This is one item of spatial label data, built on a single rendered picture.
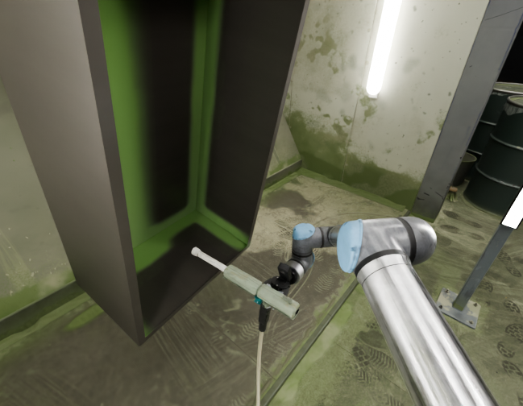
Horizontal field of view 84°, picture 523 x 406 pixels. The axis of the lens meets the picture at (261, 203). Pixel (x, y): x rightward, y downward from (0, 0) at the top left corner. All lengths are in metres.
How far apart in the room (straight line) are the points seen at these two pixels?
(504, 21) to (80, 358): 2.81
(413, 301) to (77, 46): 0.65
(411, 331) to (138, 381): 1.21
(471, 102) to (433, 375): 2.02
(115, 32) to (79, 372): 1.35
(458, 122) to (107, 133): 2.21
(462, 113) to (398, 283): 1.90
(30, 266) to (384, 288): 1.64
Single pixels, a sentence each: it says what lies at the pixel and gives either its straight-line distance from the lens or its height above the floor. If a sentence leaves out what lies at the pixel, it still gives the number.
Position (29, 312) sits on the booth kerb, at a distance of 1.88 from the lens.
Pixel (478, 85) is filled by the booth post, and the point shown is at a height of 1.04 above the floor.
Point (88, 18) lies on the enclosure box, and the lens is 0.48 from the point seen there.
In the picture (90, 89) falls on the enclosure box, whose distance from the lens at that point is 0.51.
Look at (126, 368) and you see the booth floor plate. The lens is 1.59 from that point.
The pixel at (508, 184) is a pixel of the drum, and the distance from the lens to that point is 3.02.
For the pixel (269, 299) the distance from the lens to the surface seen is 1.05.
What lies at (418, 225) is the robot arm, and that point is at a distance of 0.74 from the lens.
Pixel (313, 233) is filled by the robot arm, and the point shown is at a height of 0.62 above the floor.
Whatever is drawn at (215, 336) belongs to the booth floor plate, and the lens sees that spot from 1.58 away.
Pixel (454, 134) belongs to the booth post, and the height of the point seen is 0.72.
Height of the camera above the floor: 1.36
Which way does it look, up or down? 33 degrees down
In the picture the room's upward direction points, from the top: 2 degrees clockwise
